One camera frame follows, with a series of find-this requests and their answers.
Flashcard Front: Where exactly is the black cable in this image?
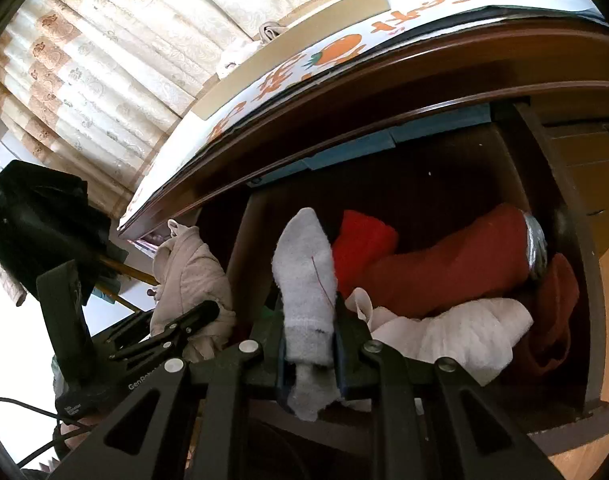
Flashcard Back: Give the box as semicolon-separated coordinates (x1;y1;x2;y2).
0;396;94;467

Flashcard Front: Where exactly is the bright red cloth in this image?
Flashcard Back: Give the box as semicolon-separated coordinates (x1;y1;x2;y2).
331;209;400;299

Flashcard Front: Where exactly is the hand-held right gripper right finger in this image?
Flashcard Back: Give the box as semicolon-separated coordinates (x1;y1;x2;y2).
333;302;574;480

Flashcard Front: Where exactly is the wooden coat rack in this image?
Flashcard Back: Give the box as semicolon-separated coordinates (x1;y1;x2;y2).
91;252;160;312

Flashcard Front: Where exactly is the dark wooden desk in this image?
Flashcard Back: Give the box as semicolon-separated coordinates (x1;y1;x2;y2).
116;4;609;263

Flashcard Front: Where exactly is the shiny silver object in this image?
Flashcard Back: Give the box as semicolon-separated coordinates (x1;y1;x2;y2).
521;212;550;281

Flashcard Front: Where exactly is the grey sock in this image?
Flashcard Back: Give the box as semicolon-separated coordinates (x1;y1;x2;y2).
271;207;338;422

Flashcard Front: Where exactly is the blue tape strip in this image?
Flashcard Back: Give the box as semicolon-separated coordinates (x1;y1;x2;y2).
253;104;493;187

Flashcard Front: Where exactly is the wooden desk drawer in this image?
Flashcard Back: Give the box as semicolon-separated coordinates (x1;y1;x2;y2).
194;104;609;442

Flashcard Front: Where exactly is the floral beige curtain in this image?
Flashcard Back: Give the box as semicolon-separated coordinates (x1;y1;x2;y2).
0;0;438;207

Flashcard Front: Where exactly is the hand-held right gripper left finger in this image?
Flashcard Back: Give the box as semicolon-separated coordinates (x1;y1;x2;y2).
47;304;290;480

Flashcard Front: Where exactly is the pale pink knit garment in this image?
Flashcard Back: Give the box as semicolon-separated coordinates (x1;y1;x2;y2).
345;287;535;387

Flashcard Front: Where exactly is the large dark red garment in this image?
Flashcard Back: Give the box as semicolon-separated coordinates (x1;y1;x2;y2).
357;203;535;319

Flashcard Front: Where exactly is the pale beige garment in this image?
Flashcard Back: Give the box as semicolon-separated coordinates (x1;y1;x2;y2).
149;218;236;364

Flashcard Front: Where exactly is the maroon cloth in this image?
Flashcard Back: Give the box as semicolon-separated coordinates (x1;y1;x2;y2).
527;252;581;382

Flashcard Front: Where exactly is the black hanging garment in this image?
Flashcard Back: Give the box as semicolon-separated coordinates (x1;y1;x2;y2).
0;159;128;307

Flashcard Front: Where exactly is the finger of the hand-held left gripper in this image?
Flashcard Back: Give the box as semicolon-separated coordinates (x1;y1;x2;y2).
101;309;156;344
109;301;221;362

